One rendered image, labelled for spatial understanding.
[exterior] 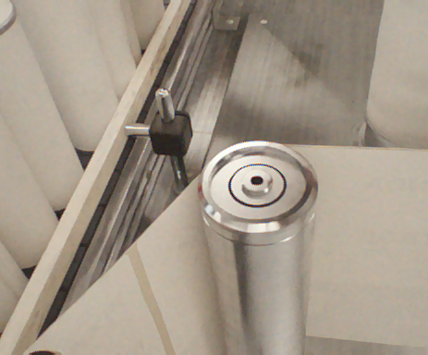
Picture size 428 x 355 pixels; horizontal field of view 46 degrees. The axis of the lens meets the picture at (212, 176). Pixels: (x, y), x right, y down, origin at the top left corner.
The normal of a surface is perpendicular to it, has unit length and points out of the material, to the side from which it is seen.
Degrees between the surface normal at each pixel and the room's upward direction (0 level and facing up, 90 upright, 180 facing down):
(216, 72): 0
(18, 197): 90
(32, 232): 90
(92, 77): 90
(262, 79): 0
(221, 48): 0
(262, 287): 90
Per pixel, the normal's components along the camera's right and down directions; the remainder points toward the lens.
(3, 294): 0.85, 0.33
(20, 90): 0.69, 0.49
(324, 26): -0.10, -0.67
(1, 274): 0.96, 0.14
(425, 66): -0.56, 0.65
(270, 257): 0.11, 0.73
